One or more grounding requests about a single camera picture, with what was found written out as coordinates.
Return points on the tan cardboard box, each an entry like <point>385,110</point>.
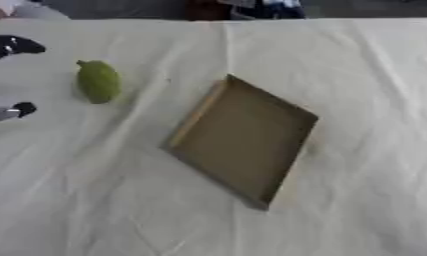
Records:
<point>245,140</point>

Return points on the person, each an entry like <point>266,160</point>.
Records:
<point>263,8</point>
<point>24,10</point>

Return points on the green toy fruit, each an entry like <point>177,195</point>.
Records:
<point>98,82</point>

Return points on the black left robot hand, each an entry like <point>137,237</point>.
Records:
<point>6,46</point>

